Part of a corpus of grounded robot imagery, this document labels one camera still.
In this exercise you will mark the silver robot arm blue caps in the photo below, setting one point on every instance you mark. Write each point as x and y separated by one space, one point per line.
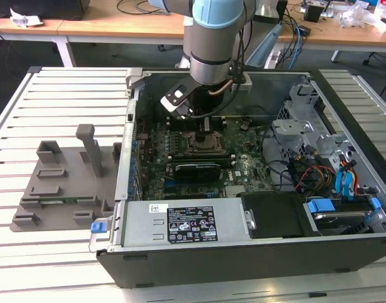
208 47

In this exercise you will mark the CPU socket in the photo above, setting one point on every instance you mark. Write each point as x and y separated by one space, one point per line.
199 149

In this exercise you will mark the RAM slot white clips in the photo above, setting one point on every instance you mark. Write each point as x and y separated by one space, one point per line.
223 119
199 163
223 125
199 156

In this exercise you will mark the round coin battery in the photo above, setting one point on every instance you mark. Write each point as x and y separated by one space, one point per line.
243 126

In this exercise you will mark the black caster wheel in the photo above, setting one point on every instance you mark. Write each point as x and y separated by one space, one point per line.
161 47

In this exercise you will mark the black graphics card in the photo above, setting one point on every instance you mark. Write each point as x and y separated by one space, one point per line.
196 173

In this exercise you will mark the white power strip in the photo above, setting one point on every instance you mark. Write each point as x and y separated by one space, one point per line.
273 60

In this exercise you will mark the grey plastic case latch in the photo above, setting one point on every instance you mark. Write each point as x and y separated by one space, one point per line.
134 77

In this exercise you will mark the green motherboard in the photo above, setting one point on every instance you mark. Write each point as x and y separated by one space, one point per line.
249 170

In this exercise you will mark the pale blue teach pendant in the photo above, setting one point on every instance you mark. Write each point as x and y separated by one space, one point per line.
268 41

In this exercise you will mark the grey metal drive cage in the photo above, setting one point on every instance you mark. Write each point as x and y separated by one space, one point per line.
293 126

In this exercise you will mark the blue expansion slot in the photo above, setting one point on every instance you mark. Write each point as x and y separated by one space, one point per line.
169 183

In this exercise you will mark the silver finned chipset heatsink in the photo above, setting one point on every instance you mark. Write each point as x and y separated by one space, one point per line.
235 190

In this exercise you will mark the wooden desk white legs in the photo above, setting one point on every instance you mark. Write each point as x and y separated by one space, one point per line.
22 30
117 26

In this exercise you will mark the small flat black device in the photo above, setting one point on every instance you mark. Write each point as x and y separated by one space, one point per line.
304 30

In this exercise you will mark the small white sticker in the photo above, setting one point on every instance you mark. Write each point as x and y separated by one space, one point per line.
155 208

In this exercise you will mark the black rating label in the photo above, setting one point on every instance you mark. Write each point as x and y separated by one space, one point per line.
192 225

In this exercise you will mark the black plastic shroud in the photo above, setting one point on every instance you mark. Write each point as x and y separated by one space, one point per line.
275 214

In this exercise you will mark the small black box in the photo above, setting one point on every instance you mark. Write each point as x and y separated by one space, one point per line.
314 14

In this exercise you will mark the silver power supply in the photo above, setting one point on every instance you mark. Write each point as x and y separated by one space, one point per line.
136 227

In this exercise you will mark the hard disk blue carrier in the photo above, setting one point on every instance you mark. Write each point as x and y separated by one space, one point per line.
319 206

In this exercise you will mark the black chair base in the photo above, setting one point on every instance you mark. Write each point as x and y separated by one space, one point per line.
368 61

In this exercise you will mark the grey parts rack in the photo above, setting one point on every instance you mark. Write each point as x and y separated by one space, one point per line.
69 189

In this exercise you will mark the black open PC case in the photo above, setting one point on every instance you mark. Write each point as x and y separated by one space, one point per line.
211 268

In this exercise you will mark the blue plastic case latch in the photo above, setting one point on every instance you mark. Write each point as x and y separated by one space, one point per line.
97 228

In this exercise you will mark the clear plastic bags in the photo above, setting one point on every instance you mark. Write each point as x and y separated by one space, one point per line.
353 14

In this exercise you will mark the green RAM stick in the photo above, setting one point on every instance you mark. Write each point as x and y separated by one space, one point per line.
66 200

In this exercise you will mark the white cardboard box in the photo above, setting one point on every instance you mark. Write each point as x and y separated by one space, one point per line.
385 22

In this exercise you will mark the black computer box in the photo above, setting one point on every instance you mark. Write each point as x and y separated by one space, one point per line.
38 8

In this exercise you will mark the crumpled white paper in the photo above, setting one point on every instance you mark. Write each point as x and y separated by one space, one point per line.
23 19

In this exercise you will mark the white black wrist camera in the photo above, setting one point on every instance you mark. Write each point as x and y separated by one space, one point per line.
175 99

